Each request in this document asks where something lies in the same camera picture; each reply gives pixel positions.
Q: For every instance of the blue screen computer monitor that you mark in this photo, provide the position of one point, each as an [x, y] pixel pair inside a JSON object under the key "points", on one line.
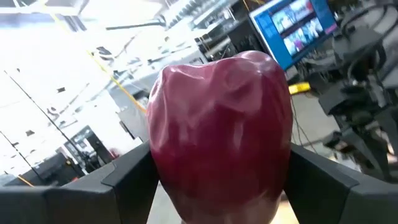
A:
{"points": [[292, 31]]}

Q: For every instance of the dark red apple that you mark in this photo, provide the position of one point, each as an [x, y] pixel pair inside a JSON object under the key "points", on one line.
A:
{"points": [[217, 140]]}

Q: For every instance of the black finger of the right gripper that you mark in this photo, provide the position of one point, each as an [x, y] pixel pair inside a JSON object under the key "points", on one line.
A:
{"points": [[367, 155], [388, 130]]}

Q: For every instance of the small yellow object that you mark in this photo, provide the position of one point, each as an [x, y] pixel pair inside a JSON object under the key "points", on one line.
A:
{"points": [[298, 88]]}

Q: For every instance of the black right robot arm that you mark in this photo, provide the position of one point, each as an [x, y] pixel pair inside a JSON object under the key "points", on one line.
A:
{"points": [[357, 43]]}

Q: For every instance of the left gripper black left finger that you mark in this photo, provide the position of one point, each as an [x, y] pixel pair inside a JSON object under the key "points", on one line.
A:
{"points": [[93, 202]]}

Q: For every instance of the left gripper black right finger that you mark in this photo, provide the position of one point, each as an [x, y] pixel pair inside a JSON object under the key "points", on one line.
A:
{"points": [[335, 202]]}

